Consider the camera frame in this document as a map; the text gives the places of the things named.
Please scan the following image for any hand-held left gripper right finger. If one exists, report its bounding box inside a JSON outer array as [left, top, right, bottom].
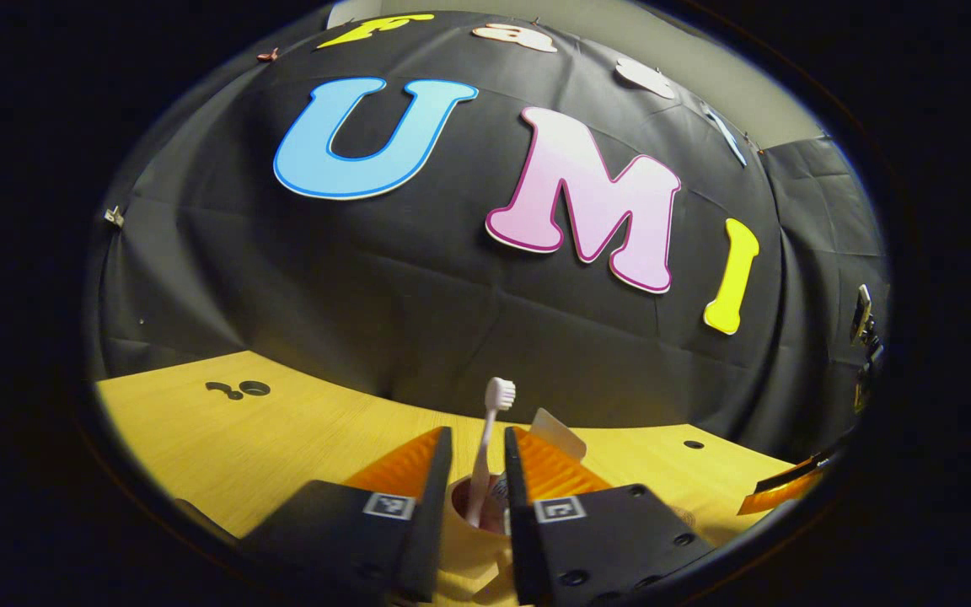
[[502, 426, 716, 606]]

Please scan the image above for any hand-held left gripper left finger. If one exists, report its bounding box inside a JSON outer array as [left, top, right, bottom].
[[237, 426, 454, 604]]

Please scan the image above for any wooden desktop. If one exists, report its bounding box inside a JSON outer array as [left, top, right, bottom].
[[96, 350, 798, 607]]

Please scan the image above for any white toothpaste tube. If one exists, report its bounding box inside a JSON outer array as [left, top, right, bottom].
[[490, 408, 587, 534]]

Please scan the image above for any white toothbrush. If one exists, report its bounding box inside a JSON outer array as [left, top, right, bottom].
[[464, 377, 517, 529]]

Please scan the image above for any beige cup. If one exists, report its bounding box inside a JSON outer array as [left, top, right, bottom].
[[443, 474, 520, 604]]

